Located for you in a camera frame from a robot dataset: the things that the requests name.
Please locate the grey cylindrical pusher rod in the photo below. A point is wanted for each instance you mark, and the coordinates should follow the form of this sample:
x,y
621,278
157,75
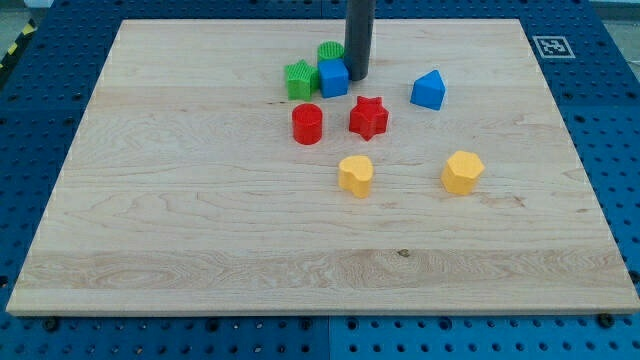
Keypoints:
x,y
359,20

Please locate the blue cube block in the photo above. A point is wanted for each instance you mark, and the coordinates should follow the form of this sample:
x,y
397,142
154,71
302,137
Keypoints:
x,y
334,78

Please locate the green star block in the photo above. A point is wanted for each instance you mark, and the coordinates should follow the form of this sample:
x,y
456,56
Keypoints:
x,y
301,80

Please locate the red star block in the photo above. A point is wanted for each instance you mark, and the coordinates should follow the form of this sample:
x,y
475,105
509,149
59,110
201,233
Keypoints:
x,y
368,117

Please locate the green cylinder block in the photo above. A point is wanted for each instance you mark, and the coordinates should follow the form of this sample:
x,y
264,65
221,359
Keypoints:
x,y
329,50

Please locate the blue pentagon house block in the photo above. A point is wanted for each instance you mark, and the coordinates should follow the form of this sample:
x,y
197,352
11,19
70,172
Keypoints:
x,y
429,91

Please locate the red cylinder block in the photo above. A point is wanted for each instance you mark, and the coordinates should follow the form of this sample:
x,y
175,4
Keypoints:
x,y
307,121

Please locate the yellow heart block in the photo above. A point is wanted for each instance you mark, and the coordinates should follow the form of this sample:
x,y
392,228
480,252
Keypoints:
x,y
355,174

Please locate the yellow hexagon block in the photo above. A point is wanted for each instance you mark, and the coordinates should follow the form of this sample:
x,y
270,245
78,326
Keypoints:
x,y
461,172

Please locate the light wooden board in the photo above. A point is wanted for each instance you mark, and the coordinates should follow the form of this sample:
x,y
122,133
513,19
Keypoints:
x,y
184,192

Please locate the white fiducial marker tag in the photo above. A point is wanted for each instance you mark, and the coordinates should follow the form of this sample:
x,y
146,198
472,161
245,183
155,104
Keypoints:
x,y
550,47

